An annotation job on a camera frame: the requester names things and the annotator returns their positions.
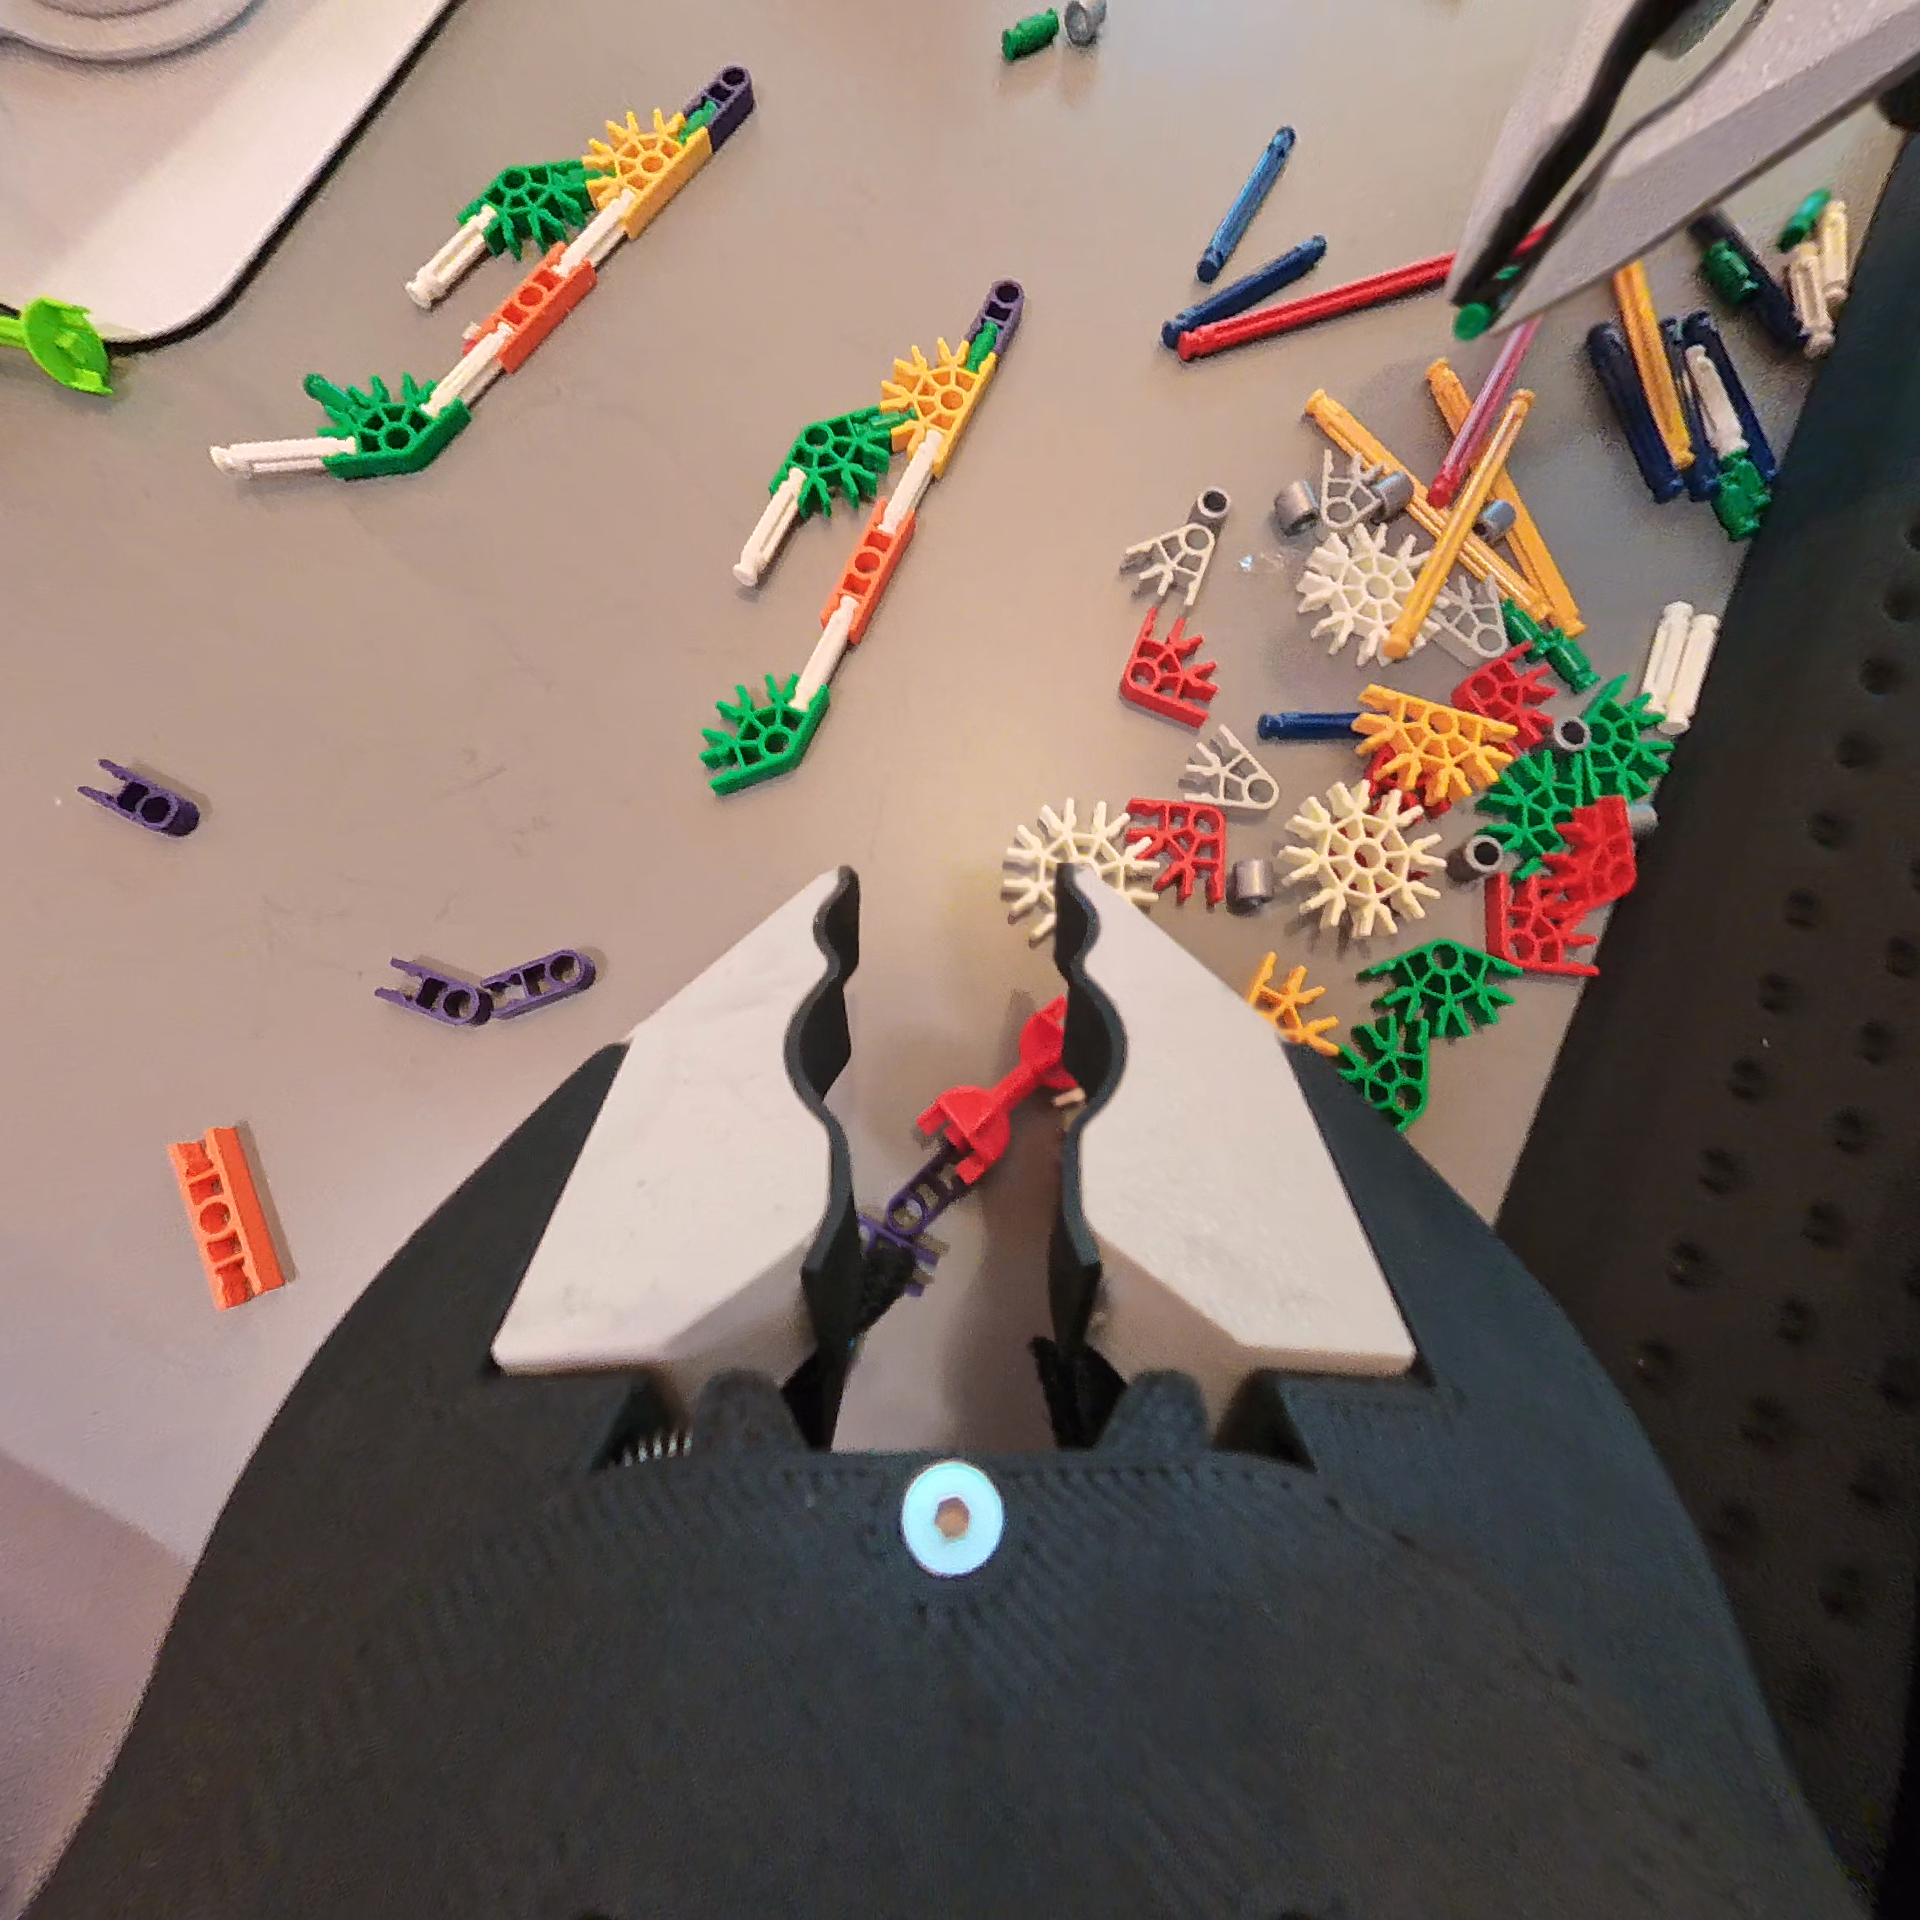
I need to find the yellow half-circle connector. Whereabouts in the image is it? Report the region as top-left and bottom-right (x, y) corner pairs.
(882, 336), (1000, 480)

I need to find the orange slotted connector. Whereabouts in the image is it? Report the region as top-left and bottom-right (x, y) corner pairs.
(166, 1122), (291, 1314)
(822, 506), (922, 640)

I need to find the red double-ended connector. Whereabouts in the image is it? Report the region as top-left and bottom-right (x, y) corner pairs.
(915, 997), (1075, 1180)

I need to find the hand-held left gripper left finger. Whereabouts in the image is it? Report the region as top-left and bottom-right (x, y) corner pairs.
(490, 865), (918, 1448)

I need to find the dark blue rod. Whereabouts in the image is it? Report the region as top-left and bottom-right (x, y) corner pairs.
(1160, 234), (1329, 350)
(1196, 127), (1297, 284)

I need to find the black perforated office chair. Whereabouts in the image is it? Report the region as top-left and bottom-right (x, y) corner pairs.
(1500, 134), (1920, 1920)

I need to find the green fan connector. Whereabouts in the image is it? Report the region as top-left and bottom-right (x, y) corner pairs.
(699, 674), (832, 798)
(769, 405), (903, 522)

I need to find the assembled multicolour toy model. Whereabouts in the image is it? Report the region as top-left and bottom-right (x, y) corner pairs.
(211, 63), (756, 485)

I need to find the bright green plastic piece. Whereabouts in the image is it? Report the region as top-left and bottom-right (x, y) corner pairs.
(0, 297), (114, 400)

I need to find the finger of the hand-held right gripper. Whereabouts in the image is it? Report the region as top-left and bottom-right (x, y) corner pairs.
(1482, 0), (1920, 336)
(1448, 0), (1648, 303)

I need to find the pile of colourful toy pieces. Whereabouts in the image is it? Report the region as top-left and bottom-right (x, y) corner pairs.
(1002, 188), (1854, 1134)

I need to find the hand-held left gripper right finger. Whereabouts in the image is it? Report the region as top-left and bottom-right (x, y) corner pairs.
(1030, 865), (1422, 1445)

